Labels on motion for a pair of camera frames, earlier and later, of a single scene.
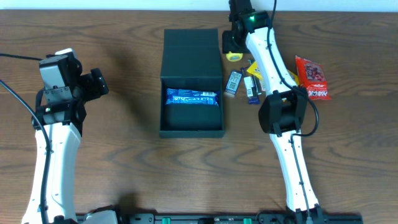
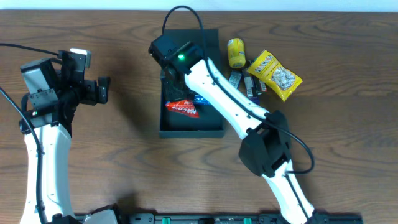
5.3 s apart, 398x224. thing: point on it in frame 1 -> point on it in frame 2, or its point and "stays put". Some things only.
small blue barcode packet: x=234 y=81 stays put
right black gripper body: x=232 y=43 -> x=176 y=90
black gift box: x=191 y=60 stays put
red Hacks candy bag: x=311 y=75 -> x=183 y=106
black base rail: x=240 y=218 stays put
